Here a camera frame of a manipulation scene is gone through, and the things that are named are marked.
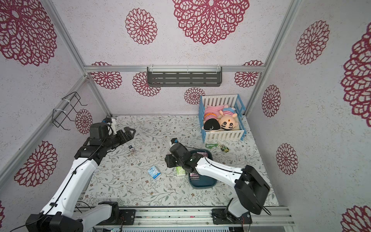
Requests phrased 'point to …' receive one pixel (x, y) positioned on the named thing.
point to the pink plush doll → (215, 109)
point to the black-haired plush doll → (210, 123)
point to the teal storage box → (204, 182)
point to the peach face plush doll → (227, 122)
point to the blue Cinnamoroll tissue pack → (154, 172)
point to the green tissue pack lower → (179, 171)
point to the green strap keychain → (215, 145)
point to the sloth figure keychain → (224, 148)
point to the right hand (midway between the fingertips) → (171, 158)
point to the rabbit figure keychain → (132, 149)
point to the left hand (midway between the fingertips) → (130, 134)
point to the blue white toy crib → (236, 102)
